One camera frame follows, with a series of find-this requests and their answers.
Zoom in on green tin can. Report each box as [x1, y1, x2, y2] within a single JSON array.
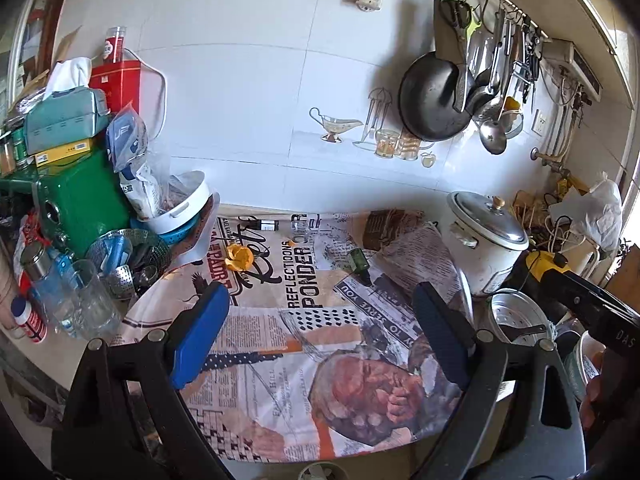
[[9, 127, 29, 172]]

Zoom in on green metal box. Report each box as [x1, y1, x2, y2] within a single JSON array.
[[32, 150, 133, 261]]

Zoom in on clear tube red label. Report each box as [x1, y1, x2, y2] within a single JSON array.
[[104, 26, 126, 65]]

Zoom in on clear glass mug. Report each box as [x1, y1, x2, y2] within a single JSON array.
[[65, 259, 123, 341]]

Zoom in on white plastic bowl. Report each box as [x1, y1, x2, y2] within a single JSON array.
[[131, 170, 212, 236]]

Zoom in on white cable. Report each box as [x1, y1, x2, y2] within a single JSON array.
[[122, 47, 168, 141]]

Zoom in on small clear glass jar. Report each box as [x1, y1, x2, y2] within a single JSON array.
[[289, 212, 321, 235]]

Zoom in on white plastic bag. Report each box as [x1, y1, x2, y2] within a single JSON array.
[[547, 172, 625, 253]]

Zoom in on row of hanging utensils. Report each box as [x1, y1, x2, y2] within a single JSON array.
[[465, 0, 546, 156]]

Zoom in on folding metal steamer basket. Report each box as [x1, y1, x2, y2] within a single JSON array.
[[87, 227, 173, 301]]

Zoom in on white bottle red label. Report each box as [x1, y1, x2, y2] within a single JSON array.
[[10, 296, 48, 345]]

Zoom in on person's right hand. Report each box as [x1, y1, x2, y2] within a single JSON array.
[[579, 351, 608, 432]]

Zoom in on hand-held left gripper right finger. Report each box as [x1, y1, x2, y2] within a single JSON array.
[[411, 281, 588, 480]]

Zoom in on wooden utensil bundle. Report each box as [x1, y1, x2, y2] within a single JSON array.
[[514, 189, 551, 232]]

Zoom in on clear bag of packets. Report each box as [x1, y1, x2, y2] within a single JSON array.
[[105, 102, 173, 221]]

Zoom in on white appliance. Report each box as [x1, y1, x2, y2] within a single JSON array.
[[559, 239, 601, 281]]

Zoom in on newspaper print tablecloth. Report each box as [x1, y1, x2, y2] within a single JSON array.
[[107, 207, 516, 463]]

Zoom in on blue plastic colander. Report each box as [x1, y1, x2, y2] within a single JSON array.
[[131, 210, 202, 242]]

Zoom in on orange fruit peel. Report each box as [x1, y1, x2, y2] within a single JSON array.
[[224, 244, 253, 272]]

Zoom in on white water heater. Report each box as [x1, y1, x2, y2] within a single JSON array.
[[542, 39, 603, 101]]

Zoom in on yellow flat box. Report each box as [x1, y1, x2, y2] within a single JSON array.
[[32, 137, 96, 168]]

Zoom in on clear plastic water bottle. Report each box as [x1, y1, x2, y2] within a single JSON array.
[[30, 255, 76, 337]]

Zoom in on teal tissue box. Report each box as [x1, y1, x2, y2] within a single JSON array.
[[24, 57, 111, 156]]

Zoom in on red box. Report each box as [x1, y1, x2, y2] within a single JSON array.
[[89, 59, 142, 116]]

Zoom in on steel flask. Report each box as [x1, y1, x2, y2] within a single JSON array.
[[20, 241, 53, 281]]

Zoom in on white pot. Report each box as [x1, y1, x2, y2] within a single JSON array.
[[570, 332, 607, 401]]

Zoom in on kitchenware wall sticker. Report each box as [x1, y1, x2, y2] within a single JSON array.
[[309, 87, 436, 168]]

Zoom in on kitchen scissors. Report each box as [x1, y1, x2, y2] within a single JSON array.
[[440, 0, 473, 43]]

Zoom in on brown hanging board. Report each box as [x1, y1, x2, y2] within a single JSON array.
[[433, 0, 468, 62]]

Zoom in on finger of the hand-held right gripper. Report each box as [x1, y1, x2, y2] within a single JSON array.
[[542, 269, 627, 332]]

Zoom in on small green glass bottle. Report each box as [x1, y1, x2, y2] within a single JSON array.
[[347, 247, 375, 288]]

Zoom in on brass faucet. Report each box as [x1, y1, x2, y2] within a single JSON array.
[[530, 147, 571, 176]]

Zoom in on yellow object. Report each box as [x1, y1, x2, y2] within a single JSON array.
[[525, 251, 570, 281]]

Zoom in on translucent white plastic bucket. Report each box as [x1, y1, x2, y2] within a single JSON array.
[[298, 460, 351, 480]]

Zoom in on black wok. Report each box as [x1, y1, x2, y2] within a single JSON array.
[[398, 51, 473, 142]]

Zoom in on metal steamer tray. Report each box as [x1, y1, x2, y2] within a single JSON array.
[[487, 290, 556, 351]]

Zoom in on white rice cooker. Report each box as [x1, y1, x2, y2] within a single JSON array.
[[445, 191, 531, 297]]

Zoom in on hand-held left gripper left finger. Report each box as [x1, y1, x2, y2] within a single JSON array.
[[50, 280, 232, 480]]

